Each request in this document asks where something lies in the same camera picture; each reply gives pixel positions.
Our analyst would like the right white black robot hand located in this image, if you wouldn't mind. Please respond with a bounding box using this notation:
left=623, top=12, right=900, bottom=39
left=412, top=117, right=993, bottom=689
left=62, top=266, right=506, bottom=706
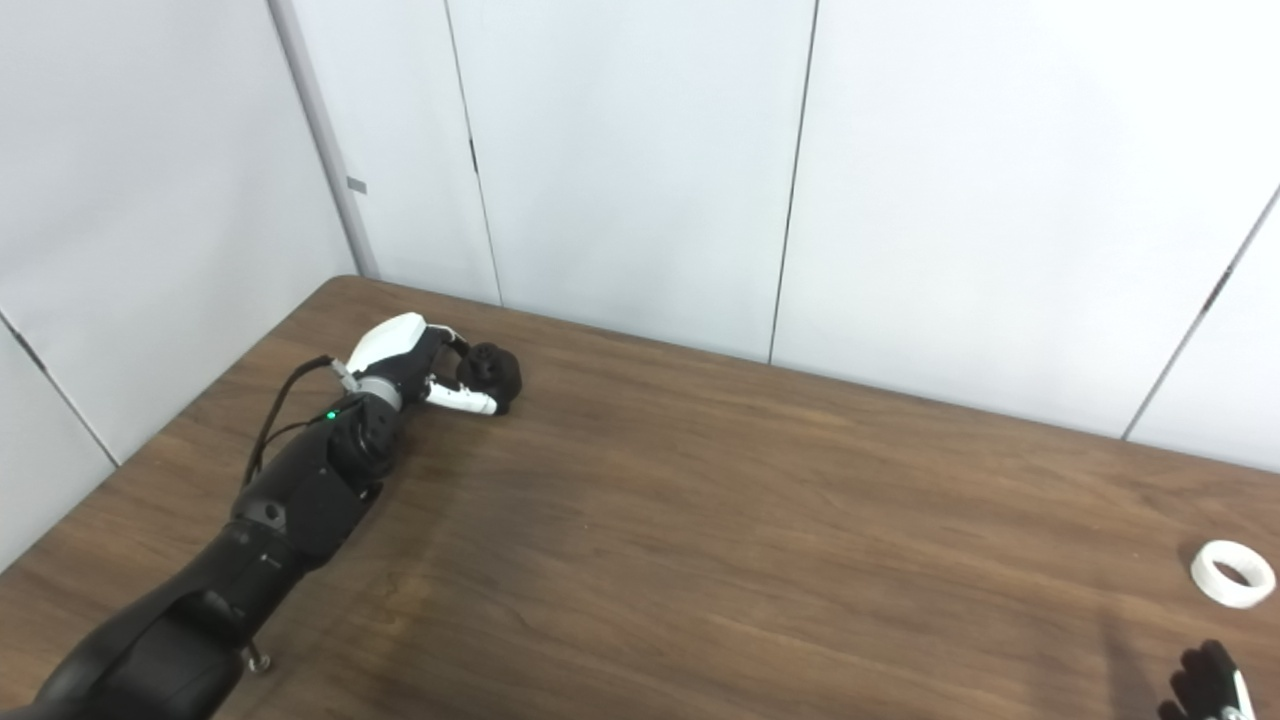
left=1158, top=640, right=1257, bottom=720

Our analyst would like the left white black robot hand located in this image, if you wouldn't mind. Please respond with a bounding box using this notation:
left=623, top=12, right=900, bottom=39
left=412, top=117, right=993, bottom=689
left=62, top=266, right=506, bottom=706
left=345, top=312, right=501, bottom=417

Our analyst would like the white ring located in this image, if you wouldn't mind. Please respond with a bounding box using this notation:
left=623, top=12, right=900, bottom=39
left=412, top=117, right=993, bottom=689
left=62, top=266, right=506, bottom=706
left=1190, top=540, right=1278, bottom=609

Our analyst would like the round black part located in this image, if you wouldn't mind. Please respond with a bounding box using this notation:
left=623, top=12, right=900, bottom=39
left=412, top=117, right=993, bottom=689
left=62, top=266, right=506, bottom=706
left=457, top=342, right=523, bottom=413

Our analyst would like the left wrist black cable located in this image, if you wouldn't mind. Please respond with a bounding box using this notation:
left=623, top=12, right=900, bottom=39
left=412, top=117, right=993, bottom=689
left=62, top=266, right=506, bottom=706
left=240, top=355, right=356, bottom=491

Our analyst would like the grey wall corner post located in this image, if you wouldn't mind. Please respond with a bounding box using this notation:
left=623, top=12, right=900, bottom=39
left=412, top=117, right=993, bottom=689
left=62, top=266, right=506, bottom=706
left=268, top=0, right=381, bottom=279

